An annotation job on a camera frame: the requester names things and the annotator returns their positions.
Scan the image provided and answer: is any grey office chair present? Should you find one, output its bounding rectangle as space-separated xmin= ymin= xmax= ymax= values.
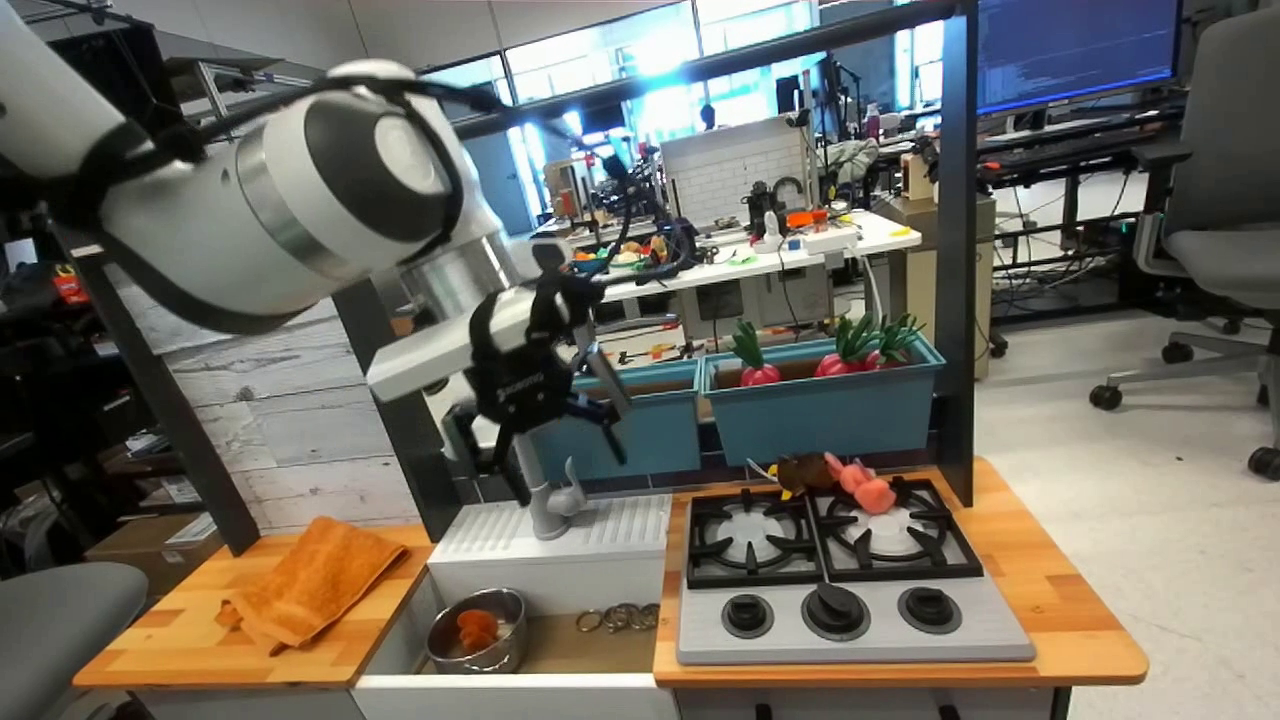
xmin=1083 ymin=3 xmax=1280 ymax=483

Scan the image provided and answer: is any long teal planter box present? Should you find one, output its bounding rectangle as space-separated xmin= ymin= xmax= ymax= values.
xmin=695 ymin=333 xmax=953 ymax=470

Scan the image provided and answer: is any short teal planter box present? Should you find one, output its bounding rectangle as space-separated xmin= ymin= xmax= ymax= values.
xmin=514 ymin=358 xmax=710 ymax=487

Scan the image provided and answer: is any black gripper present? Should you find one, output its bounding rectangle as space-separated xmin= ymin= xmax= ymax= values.
xmin=468 ymin=297 xmax=632 ymax=507

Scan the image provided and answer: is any black storage shelf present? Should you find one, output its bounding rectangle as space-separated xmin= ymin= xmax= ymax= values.
xmin=0 ymin=237 xmax=178 ymax=562

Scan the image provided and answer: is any grey stove panel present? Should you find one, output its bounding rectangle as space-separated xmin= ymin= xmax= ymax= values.
xmin=676 ymin=492 xmax=1040 ymax=671

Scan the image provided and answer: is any black metal frame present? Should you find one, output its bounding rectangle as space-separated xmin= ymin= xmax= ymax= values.
xmin=66 ymin=0 xmax=990 ymax=554

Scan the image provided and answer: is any white toy sink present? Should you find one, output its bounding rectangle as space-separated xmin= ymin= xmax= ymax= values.
xmin=354 ymin=492 xmax=682 ymax=720

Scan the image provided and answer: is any brown plush toy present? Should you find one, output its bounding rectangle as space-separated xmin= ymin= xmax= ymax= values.
xmin=746 ymin=451 xmax=842 ymax=498

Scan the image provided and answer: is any toy radish plant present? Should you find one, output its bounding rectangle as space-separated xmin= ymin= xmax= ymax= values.
xmin=728 ymin=320 xmax=784 ymax=392
xmin=873 ymin=311 xmax=927 ymax=367
xmin=813 ymin=316 xmax=887 ymax=380

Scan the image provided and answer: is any grey toy faucet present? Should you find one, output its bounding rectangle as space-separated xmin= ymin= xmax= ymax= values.
xmin=440 ymin=392 xmax=595 ymax=548

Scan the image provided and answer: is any dark office desk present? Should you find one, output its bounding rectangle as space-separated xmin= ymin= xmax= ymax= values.
xmin=975 ymin=96 xmax=1194 ymax=323

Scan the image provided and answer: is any white work table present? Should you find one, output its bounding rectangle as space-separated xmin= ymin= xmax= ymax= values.
xmin=585 ymin=205 xmax=927 ymax=376

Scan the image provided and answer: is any steel bowl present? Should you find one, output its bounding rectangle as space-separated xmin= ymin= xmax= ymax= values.
xmin=421 ymin=589 xmax=535 ymax=674

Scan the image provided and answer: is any black stove grate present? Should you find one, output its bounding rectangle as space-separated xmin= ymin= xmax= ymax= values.
xmin=683 ymin=476 xmax=990 ymax=590

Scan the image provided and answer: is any grey wood plank panel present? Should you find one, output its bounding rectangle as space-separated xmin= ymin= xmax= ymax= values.
xmin=118 ymin=277 xmax=434 ymax=534

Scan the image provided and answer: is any pink plush toy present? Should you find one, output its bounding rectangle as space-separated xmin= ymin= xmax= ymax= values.
xmin=822 ymin=448 xmax=901 ymax=521

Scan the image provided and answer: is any orange towel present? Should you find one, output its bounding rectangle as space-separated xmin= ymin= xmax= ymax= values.
xmin=214 ymin=514 xmax=414 ymax=659

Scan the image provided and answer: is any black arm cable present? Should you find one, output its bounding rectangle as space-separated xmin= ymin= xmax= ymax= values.
xmin=77 ymin=64 xmax=704 ymax=290

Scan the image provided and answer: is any computer monitor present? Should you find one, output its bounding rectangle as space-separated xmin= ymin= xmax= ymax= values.
xmin=975 ymin=0 xmax=1190 ymax=120

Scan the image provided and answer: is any bunch of metal rings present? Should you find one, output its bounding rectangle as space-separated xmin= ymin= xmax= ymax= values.
xmin=574 ymin=601 xmax=663 ymax=639

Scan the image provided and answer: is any black stove knob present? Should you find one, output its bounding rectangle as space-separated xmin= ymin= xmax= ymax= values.
xmin=895 ymin=578 xmax=968 ymax=636
xmin=720 ymin=589 xmax=781 ymax=639
xmin=802 ymin=578 xmax=877 ymax=642

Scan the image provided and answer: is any orange plush toy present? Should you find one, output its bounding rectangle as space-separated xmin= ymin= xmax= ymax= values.
xmin=449 ymin=603 xmax=509 ymax=659

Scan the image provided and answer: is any grey chair seat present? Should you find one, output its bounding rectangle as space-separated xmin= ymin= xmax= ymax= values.
xmin=0 ymin=558 xmax=151 ymax=720

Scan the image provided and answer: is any white board box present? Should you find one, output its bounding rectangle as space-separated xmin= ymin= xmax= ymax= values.
xmin=660 ymin=117 xmax=823 ymax=233

